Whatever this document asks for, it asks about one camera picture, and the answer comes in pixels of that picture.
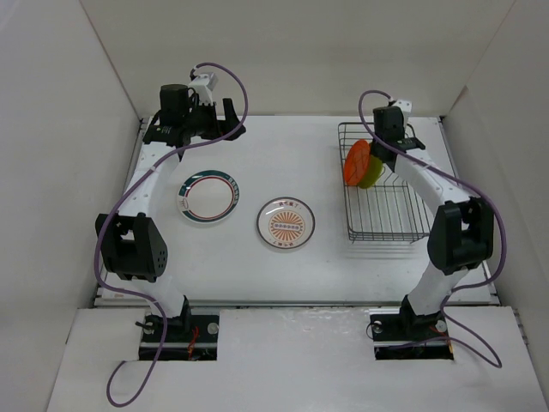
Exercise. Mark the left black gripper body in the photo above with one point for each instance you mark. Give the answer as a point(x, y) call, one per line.
point(202, 121)

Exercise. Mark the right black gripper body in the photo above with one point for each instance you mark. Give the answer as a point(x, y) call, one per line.
point(375, 148)

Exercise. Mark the white plate green rim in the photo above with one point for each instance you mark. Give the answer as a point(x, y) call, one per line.
point(208, 196)

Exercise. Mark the white plate orange sunburst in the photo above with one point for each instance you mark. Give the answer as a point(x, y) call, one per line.
point(285, 223)

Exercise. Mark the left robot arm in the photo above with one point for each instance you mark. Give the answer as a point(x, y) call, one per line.
point(129, 243)

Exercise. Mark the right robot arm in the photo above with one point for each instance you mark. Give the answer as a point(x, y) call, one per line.
point(460, 239)

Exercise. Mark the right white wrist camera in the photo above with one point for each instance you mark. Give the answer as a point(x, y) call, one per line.
point(405, 106)

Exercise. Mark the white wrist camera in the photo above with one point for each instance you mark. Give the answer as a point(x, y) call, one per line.
point(203, 85)
point(405, 106)

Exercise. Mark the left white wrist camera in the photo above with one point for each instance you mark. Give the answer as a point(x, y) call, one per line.
point(203, 85)

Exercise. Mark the black wire dish rack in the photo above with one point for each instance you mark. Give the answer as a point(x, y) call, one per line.
point(389, 210)

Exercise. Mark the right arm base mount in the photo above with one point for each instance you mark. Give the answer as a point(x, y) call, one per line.
point(394, 341)

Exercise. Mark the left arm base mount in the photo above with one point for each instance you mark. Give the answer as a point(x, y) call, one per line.
point(197, 343)

